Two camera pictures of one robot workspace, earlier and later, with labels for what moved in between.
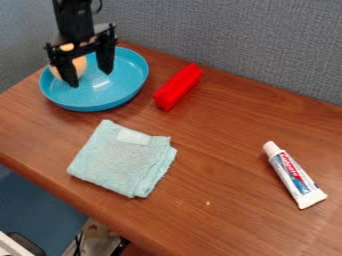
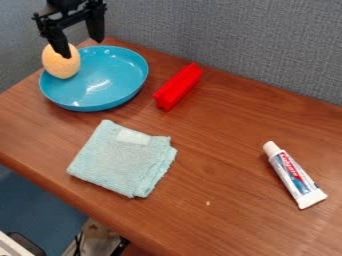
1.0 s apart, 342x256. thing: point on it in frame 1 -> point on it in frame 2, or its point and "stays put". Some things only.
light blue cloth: x=123 y=160 stays put
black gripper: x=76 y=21 -> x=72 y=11
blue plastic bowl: x=99 y=91 stays put
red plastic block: x=178 y=86 stays put
